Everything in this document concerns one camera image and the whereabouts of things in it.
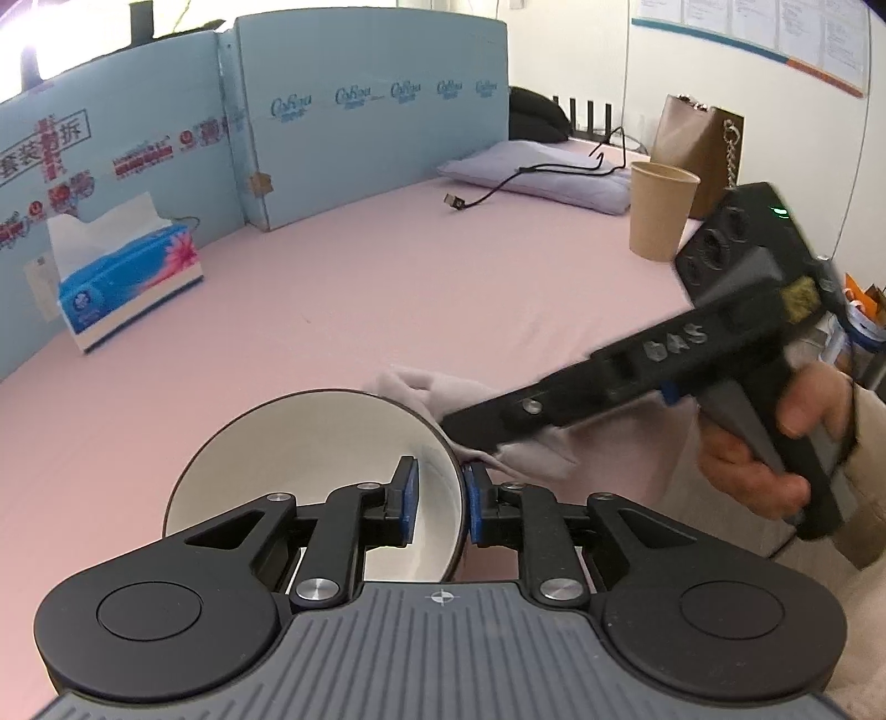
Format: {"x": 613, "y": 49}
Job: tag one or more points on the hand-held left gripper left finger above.
{"x": 410, "y": 498}

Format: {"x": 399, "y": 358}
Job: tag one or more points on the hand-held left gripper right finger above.
{"x": 474, "y": 502}

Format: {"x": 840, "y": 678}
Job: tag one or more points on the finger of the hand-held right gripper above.
{"x": 484, "y": 422}

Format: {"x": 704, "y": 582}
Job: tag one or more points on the grey wiping cloth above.
{"x": 429, "y": 388}

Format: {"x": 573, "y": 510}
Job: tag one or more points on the white bowl with feather pattern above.
{"x": 311, "y": 443}

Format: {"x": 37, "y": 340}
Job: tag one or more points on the person's right hand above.
{"x": 817, "y": 401}

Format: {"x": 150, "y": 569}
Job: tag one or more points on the brown paper cup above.
{"x": 661, "y": 214}

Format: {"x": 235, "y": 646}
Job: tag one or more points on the colourful printed container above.
{"x": 865, "y": 325}

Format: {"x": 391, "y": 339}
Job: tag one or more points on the black router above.
{"x": 588, "y": 135}

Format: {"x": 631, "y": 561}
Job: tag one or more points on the lavender pillow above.
{"x": 554, "y": 173}

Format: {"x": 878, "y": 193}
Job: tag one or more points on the black bag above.
{"x": 533, "y": 111}

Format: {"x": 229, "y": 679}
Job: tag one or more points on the blue tissue box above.
{"x": 124, "y": 284}

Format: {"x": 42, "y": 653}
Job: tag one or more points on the blue cardboard panel red tape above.
{"x": 173, "y": 187}

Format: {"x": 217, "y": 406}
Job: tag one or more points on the white wall chart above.
{"x": 761, "y": 28}

